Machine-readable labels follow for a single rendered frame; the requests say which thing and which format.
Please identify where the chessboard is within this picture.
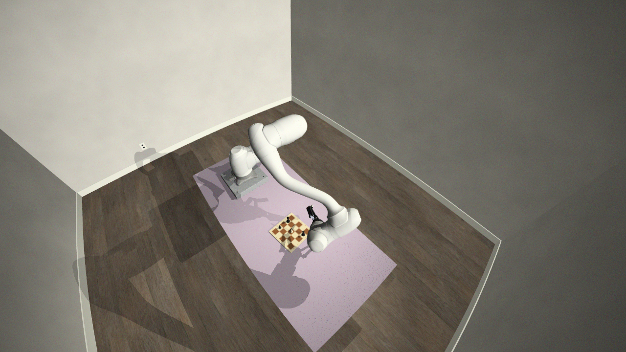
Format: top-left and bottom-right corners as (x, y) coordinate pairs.
(269, 213), (310, 253)

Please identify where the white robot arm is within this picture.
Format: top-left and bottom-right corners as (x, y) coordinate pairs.
(229, 114), (361, 252)

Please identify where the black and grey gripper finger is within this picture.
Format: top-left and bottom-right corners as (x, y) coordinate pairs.
(306, 204), (319, 220)

